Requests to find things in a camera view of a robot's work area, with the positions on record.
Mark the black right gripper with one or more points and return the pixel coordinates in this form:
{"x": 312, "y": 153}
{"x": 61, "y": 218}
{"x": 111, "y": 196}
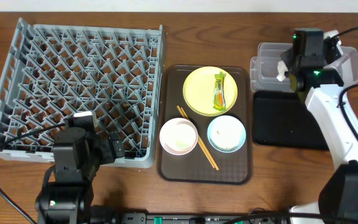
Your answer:
{"x": 286, "y": 57}

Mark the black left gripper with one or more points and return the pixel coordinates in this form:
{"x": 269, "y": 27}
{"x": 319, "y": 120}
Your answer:
{"x": 110, "y": 149}

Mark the white napkin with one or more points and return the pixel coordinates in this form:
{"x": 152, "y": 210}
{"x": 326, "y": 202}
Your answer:
{"x": 282, "y": 70}

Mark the green snack wrapper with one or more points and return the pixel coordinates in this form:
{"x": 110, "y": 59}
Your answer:
{"x": 219, "y": 102}

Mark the blue bowl with rice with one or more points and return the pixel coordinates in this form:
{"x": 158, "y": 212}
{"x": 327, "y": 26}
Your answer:
{"x": 226, "y": 134}

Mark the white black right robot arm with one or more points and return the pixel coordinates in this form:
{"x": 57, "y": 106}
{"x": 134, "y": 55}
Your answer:
{"x": 331, "y": 109}

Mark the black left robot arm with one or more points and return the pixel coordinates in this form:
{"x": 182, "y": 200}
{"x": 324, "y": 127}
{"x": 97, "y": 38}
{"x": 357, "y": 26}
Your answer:
{"x": 67, "y": 191}

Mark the clear plastic bin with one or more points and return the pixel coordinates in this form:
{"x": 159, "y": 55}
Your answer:
{"x": 264, "y": 71}

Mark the black plastic tray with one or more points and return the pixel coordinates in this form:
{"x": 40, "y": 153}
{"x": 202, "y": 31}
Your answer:
{"x": 280, "y": 119}

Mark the pink bowl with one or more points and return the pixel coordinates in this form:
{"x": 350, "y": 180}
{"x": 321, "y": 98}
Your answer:
{"x": 178, "y": 136}

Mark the wooden chopstick left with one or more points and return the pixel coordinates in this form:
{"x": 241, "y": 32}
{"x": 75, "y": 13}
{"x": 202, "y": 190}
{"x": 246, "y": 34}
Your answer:
{"x": 204, "y": 149}

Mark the wooden chopstick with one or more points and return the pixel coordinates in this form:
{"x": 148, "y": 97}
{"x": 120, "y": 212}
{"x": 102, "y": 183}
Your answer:
{"x": 208, "y": 152}
{"x": 204, "y": 149}

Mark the grey plastic dish rack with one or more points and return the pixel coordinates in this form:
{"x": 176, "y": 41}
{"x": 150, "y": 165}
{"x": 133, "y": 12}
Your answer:
{"x": 52, "y": 72}

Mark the wooden chopstick right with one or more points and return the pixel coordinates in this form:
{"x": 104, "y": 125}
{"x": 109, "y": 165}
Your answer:
{"x": 208, "y": 152}

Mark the yellow round plate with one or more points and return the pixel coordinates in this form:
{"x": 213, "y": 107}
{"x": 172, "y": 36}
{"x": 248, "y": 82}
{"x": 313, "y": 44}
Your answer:
{"x": 199, "y": 87}

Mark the brown serving tray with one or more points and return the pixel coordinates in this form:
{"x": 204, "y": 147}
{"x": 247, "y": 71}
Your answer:
{"x": 235, "y": 168}

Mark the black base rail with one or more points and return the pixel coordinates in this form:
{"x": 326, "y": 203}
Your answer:
{"x": 269, "y": 217}

